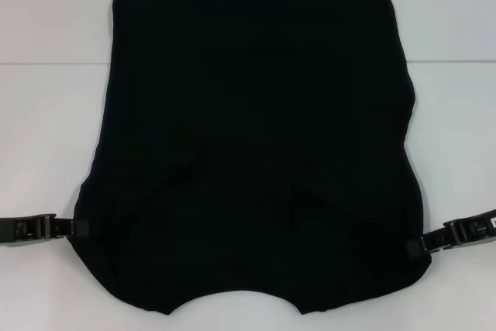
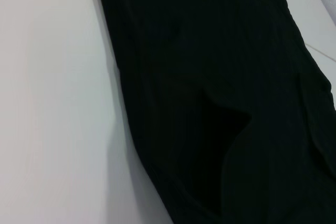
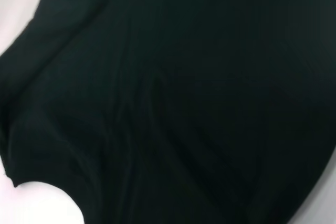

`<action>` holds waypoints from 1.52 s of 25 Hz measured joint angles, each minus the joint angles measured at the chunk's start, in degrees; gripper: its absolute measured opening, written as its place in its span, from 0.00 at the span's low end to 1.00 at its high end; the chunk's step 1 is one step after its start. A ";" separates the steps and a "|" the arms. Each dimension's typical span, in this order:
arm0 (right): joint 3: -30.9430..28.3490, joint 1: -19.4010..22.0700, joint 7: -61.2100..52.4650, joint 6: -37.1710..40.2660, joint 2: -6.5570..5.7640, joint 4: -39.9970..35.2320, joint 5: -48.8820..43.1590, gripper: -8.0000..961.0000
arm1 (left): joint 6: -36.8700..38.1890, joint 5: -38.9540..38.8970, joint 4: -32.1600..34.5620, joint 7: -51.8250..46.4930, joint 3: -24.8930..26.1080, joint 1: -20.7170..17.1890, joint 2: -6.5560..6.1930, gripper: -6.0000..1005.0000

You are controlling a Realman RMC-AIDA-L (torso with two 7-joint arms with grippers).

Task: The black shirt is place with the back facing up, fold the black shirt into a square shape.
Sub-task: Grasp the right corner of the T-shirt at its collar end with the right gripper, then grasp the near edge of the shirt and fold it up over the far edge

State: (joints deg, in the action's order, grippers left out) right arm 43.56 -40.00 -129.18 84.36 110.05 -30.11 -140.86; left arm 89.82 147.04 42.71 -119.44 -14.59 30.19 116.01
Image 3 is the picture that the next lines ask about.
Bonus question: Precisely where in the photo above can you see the black shirt with FREE print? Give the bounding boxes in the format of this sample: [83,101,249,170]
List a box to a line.
[0,0,336,224]

